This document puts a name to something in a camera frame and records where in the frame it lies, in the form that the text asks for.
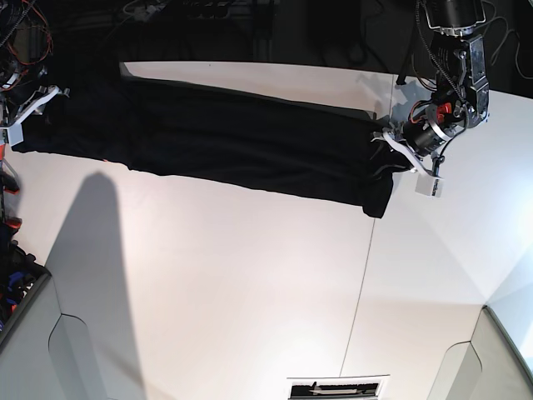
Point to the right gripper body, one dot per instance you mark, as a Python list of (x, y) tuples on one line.
[(25, 93)]

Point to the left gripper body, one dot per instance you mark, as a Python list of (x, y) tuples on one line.
[(421, 138)]

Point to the black printed t-shirt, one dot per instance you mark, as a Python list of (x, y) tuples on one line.
[(183, 129)]

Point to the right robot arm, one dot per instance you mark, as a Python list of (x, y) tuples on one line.
[(26, 44)]

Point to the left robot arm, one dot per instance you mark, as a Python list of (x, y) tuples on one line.
[(459, 98)]

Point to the orange black tool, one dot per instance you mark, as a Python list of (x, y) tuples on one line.
[(8, 185)]

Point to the grey bin with clothes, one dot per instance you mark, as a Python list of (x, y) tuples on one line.
[(22, 279)]

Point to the white label card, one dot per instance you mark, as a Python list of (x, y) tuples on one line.
[(365, 387)]

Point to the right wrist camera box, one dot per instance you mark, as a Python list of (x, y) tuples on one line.
[(13, 135)]

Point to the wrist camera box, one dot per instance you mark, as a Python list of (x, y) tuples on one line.
[(429, 186), (13, 135)]

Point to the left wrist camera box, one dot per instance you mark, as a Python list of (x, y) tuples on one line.
[(429, 186)]

